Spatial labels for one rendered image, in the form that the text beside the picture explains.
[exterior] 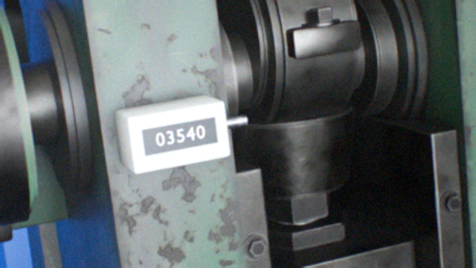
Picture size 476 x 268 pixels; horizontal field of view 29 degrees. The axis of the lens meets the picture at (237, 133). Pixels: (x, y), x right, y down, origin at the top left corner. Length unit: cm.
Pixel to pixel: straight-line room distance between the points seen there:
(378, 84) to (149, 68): 24
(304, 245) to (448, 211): 13
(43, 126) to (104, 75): 11
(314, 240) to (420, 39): 20
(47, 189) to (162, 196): 24
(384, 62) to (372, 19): 4
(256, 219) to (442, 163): 17
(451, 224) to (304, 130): 15
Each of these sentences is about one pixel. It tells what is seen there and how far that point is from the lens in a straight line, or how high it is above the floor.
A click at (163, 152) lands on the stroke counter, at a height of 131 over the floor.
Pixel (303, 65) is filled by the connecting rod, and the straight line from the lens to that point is 75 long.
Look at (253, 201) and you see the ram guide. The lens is 71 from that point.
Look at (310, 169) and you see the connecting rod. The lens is 80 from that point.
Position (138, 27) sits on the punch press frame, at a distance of 66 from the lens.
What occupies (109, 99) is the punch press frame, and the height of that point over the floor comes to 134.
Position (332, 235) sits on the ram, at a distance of 84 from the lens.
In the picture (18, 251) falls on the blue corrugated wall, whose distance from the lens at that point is 197.
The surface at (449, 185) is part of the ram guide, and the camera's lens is 79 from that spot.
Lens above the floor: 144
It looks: 11 degrees down
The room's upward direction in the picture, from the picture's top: 7 degrees counter-clockwise
